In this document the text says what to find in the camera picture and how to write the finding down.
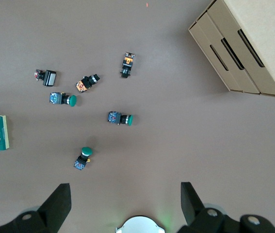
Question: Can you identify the black switch red tip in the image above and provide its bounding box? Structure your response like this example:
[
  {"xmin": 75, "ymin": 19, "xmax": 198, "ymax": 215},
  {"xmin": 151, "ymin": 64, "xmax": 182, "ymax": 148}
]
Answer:
[{"xmin": 34, "ymin": 69, "xmax": 57, "ymax": 87}]

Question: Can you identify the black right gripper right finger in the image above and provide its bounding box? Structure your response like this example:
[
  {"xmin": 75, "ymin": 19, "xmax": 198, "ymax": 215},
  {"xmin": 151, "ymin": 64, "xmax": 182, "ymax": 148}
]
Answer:
[{"xmin": 178, "ymin": 182, "xmax": 275, "ymax": 233}]

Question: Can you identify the black push button orange block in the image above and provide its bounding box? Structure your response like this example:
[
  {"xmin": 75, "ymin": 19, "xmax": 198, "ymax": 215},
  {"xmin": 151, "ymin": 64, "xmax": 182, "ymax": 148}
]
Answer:
[{"xmin": 120, "ymin": 51, "xmax": 136, "ymax": 79}]

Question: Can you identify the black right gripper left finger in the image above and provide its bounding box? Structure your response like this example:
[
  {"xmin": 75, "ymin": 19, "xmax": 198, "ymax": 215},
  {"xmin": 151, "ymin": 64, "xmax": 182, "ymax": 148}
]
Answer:
[{"xmin": 0, "ymin": 183, "xmax": 72, "ymax": 233}]

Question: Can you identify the black selector switch orange block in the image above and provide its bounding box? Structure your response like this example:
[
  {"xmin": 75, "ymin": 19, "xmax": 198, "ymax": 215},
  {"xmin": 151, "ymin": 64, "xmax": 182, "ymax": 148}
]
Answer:
[{"xmin": 75, "ymin": 74, "xmax": 101, "ymax": 94}]

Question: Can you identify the brown cardboard box with slots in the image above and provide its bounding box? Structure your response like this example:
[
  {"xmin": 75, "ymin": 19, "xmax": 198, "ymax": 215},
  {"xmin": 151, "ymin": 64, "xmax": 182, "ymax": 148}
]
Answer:
[{"xmin": 188, "ymin": 0, "xmax": 275, "ymax": 100}]

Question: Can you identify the green mushroom push button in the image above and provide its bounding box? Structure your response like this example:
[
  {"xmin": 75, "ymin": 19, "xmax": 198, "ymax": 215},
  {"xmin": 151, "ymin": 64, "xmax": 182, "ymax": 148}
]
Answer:
[
  {"xmin": 73, "ymin": 146, "xmax": 94, "ymax": 171},
  {"xmin": 49, "ymin": 91, "xmax": 78, "ymax": 107},
  {"xmin": 107, "ymin": 111, "xmax": 134, "ymax": 127}
]

